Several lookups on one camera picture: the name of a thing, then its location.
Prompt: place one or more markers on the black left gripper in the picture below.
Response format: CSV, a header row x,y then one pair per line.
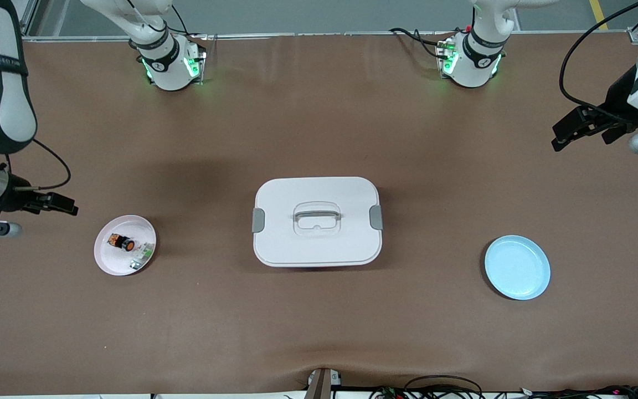
x,y
617,103

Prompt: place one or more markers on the brown table mat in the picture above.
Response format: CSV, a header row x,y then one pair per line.
x,y
463,166

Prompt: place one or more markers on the green white switch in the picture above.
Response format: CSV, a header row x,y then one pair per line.
x,y
143,254

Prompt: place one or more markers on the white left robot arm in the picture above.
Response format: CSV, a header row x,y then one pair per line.
x,y
479,61

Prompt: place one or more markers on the pink round plate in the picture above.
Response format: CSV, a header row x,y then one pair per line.
x,y
111,263

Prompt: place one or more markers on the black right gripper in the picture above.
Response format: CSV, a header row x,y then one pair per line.
x,y
15,200

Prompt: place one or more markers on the white lidded storage box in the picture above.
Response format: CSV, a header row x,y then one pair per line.
x,y
319,249

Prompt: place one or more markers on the light blue round plate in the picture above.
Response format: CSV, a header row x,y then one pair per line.
x,y
518,269

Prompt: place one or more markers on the orange black push-button switch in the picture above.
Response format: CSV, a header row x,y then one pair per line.
x,y
121,242

